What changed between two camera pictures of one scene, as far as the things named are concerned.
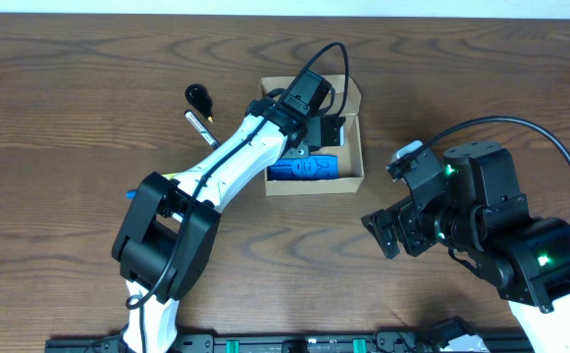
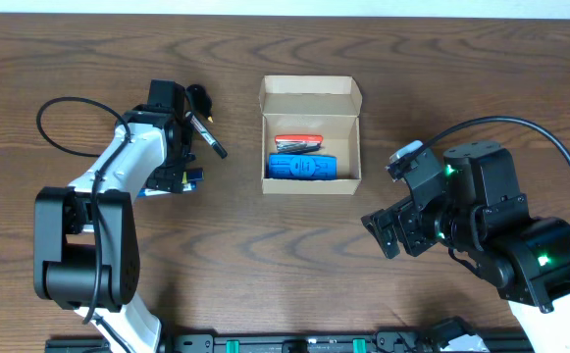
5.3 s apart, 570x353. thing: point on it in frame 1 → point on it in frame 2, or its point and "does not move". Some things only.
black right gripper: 406,217 does not move
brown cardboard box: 310,97 does not move
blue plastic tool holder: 314,167 does not move
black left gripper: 300,150 → 172,174
